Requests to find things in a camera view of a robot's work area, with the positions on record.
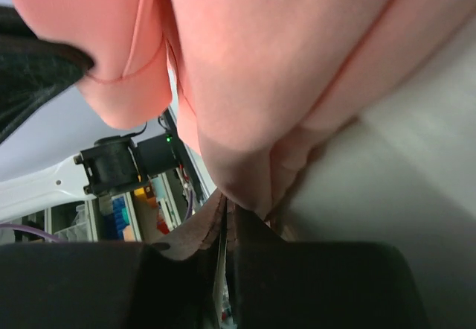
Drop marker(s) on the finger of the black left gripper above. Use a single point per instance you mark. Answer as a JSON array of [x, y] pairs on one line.
[[33, 71]]

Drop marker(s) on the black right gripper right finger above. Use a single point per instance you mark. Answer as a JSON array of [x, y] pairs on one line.
[[274, 283]]

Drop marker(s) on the shelf with coloured items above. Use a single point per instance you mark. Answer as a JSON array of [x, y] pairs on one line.
[[145, 214]]

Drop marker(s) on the pink pleated skirt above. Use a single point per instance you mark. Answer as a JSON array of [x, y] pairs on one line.
[[260, 83]]

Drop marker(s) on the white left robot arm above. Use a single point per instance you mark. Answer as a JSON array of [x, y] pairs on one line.
[[114, 165]]

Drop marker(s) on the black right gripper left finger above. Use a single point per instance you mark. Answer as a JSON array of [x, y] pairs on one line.
[[174, 283]]

